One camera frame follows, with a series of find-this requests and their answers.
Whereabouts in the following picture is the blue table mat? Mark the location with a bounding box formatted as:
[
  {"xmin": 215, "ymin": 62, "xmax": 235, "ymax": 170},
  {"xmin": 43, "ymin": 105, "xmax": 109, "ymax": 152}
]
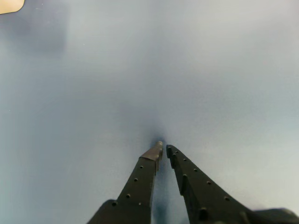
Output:
[{"xmin": 0, "ymin": 0, "xmax": 299, "ymax": 224}]

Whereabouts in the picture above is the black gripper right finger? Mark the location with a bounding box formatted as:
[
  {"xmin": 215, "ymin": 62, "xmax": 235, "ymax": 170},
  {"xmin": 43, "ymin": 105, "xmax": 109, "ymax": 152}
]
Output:
[{"xmin": 165, "ymin": 144, "xmax": 299, "ymax": 224}]

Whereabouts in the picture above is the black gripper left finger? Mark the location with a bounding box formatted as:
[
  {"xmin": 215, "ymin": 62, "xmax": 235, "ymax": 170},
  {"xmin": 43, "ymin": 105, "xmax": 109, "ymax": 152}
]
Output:
[{"xmin": 87, "ymin": 140, "xmax": 164, "ymax": 224}]

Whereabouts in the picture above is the tan open box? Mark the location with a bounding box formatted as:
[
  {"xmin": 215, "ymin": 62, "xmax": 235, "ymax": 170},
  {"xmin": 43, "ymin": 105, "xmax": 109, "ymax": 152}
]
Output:
[{"xmin": 0, "ymin": 0, "xmax": 25, "ymax": 15}]

